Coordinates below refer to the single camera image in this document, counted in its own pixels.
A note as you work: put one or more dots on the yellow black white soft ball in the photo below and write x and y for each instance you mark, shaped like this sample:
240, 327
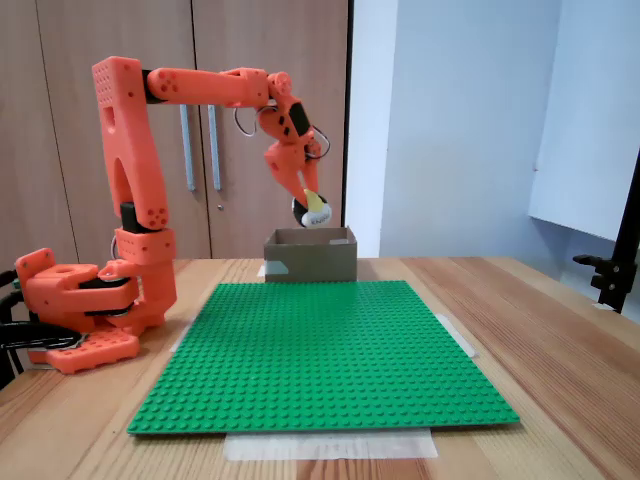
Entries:
315, 215

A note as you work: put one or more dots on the brown cardboard box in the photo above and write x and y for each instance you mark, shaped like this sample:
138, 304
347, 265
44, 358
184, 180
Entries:
310, 262

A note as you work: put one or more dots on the white wall panel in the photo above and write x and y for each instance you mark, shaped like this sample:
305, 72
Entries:
590, 150

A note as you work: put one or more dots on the black table clamp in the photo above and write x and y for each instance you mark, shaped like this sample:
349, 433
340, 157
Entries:
30, 336

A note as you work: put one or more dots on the short masking tape strip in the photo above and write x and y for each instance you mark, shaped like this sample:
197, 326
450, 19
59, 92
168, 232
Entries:
457, 335
182, 334

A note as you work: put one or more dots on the black clamp stand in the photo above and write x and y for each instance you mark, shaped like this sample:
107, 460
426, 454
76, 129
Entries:
610, 280

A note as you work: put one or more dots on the long masking tape strip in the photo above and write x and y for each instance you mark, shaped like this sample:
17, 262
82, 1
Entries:
325, 447

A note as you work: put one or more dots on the brown wooden cabinet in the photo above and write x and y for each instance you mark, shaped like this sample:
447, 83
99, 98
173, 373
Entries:
275, 50

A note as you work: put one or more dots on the green studded baseplate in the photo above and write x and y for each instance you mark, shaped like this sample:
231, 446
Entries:
300, 375

